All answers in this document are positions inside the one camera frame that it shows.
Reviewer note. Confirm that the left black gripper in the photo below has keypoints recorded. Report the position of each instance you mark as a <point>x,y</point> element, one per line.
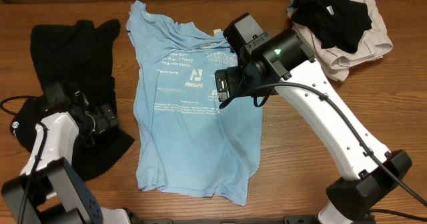
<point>103,122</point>

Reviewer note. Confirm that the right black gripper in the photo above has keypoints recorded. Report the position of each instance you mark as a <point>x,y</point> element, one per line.
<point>239,89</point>

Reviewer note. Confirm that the light blue printed t-shirt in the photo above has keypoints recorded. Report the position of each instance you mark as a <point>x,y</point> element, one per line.
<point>189,144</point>

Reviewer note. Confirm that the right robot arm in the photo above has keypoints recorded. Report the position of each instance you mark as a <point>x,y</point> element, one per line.
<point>284,65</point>

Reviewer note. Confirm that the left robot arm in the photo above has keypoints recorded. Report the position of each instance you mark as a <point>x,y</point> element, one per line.
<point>48,189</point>

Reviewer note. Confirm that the black garment on left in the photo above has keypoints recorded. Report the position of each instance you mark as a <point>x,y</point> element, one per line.
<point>80,57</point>

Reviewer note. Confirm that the light blue folded garment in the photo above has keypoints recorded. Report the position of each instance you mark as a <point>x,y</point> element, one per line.
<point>290,8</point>

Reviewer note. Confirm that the beige folded garment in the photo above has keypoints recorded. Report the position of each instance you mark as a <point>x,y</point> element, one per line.
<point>373,45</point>

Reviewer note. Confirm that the black folded garment top right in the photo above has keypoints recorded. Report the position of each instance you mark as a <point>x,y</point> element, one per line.
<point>336,23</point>

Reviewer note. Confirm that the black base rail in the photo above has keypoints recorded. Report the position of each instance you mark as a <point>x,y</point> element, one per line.
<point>291,219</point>

